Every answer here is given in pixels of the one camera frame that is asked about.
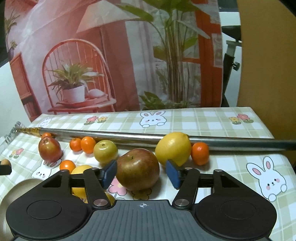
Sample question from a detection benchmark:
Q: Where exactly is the orange tangerine small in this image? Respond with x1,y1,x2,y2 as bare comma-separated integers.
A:
69,138,82,152

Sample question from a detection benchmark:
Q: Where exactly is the large yellow lemon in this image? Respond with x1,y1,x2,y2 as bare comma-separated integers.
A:
155,132,192,167

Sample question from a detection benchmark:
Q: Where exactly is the beige fruit bowl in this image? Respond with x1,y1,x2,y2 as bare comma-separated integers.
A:
0,178,42,241

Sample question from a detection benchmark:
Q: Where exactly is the brown kiwi fruit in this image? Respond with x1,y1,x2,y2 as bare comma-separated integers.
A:
1,159,11,166

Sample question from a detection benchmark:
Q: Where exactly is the large red apple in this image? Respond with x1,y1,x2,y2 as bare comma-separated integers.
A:
116,148,159,191

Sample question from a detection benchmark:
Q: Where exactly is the wooden board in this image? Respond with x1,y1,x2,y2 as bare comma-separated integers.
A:
236,0,296,163

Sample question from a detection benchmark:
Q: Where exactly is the printed room backdrop cloth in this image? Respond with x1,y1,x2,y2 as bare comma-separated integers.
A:
1,1,223,121

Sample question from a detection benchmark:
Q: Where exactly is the plaid bunny tablecloth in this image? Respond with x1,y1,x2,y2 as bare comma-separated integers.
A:
1,108,295,240

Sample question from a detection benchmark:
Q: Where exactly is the black metal stand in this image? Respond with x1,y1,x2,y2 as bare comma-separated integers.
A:
221,25,242,108

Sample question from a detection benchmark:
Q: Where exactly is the telescopic steel rod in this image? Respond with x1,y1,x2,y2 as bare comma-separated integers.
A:
15,126,295,152

